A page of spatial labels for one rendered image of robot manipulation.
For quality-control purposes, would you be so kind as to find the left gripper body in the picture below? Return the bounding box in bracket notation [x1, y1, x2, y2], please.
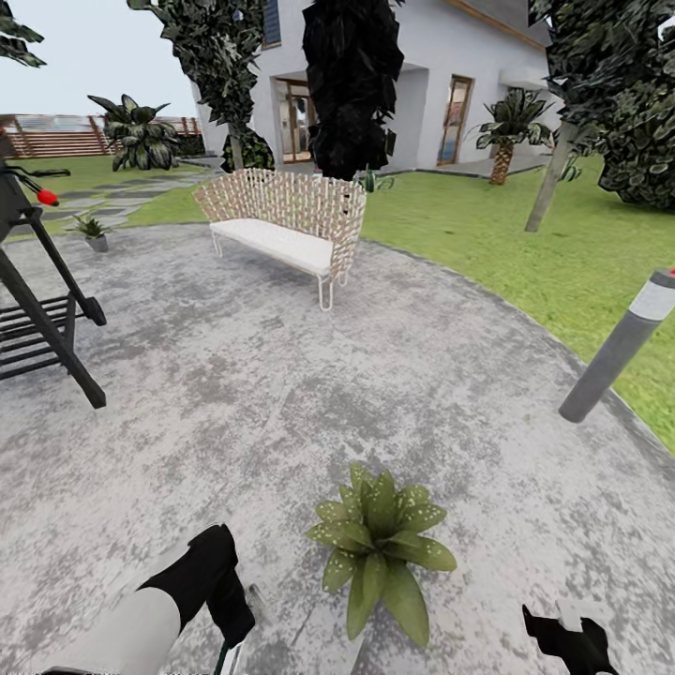
[206, 581, 256, 649]

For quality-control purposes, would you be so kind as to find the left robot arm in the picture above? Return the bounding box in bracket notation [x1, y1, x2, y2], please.
[37, 524, 278, 675]

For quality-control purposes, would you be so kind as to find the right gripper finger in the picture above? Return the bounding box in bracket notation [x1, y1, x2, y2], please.
[522, 605, 538, 637]

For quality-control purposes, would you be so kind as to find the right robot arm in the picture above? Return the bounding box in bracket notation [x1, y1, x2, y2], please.
[33, 597, 619, 675]

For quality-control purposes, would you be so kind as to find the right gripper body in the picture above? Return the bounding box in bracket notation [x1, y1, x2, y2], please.
[533, 616, 608, 667]

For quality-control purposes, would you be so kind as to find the insectifuge atomizer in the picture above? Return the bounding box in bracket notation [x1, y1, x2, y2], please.
[214, 640, 245, 675]

